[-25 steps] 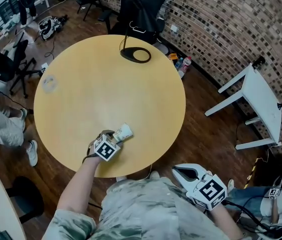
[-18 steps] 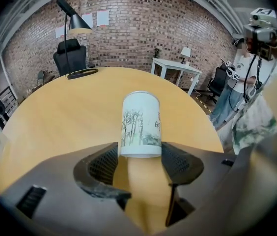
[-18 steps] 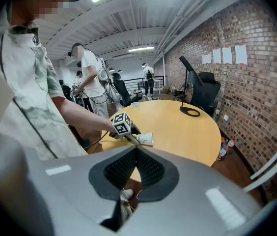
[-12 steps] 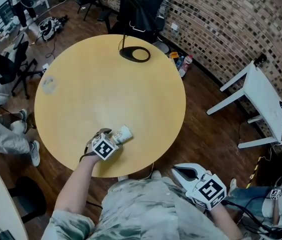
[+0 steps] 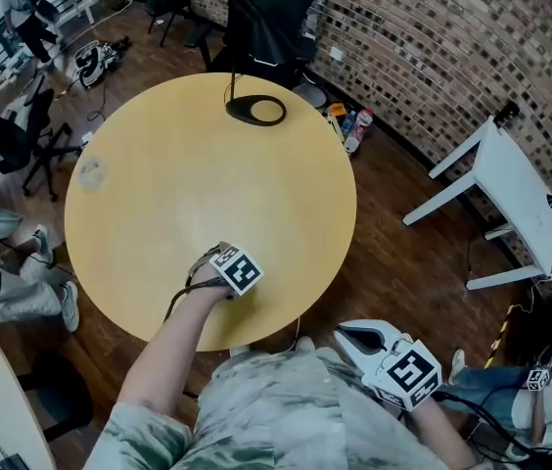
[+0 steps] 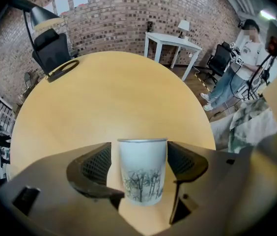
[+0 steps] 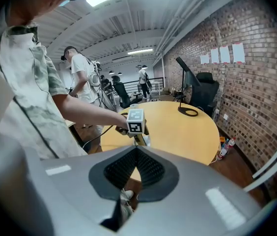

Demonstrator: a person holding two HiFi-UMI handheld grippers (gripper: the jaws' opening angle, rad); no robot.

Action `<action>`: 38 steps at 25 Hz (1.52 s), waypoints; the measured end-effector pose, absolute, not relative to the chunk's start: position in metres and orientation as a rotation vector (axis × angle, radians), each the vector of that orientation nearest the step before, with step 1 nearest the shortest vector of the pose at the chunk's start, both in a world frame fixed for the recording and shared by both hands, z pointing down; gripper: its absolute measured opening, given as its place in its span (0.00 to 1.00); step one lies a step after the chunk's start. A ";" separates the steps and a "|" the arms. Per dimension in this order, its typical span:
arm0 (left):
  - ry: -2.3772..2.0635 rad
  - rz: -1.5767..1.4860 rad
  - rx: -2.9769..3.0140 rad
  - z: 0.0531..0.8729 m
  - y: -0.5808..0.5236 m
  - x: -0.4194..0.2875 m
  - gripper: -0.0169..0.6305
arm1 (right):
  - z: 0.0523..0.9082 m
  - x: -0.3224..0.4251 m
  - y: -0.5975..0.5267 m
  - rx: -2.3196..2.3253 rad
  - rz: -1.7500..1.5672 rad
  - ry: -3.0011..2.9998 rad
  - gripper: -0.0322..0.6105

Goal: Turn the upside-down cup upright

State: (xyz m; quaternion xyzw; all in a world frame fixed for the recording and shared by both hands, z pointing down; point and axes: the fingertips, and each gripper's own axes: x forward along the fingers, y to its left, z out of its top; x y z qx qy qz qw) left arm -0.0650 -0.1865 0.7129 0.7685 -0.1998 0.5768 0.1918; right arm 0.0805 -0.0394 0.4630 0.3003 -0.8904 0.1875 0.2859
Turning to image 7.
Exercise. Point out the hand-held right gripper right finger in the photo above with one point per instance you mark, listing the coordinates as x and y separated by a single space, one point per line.
202 217

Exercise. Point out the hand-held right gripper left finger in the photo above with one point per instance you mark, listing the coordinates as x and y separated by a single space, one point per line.
55 200

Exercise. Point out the person's patterned pale shirt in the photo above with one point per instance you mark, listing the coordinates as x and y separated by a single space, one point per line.
30 87

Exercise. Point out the red-capped plastic bottle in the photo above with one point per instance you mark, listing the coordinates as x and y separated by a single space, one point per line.
231 142

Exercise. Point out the black swivel chair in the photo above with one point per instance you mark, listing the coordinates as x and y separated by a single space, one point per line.
125 93

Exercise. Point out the blue-capped plastic bottle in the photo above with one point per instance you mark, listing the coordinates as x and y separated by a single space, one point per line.
225 145

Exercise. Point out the black high-back office chair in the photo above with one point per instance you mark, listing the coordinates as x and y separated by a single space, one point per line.
206 92

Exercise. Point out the orange box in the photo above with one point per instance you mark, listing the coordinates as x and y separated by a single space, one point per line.
222 139

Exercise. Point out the person's pale shoe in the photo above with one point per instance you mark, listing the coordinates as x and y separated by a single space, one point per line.
127 195

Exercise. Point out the person's left forearm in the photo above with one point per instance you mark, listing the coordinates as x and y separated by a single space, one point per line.
91 112

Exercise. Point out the clear plastic container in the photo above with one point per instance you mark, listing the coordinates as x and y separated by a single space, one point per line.
133 106

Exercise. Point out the white wall paper sheet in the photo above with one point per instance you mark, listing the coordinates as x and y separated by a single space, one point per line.
204 59
214 56
238 53
224 54

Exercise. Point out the long ceiling tube light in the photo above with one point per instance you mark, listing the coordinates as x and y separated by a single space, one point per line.
140 51

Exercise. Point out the red-labelled plastic bottle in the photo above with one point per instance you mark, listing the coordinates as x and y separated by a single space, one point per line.
223 153

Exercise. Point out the white square table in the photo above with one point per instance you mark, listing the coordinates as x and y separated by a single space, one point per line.
157 87

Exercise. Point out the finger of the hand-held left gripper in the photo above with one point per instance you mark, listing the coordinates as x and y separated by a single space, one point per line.
139 140

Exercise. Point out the black metal railing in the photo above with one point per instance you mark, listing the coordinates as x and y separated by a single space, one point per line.
153 83

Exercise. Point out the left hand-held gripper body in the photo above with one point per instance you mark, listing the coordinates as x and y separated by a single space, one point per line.
135 122

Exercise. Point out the black desk lamp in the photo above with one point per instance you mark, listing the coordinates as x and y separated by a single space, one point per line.
186 107

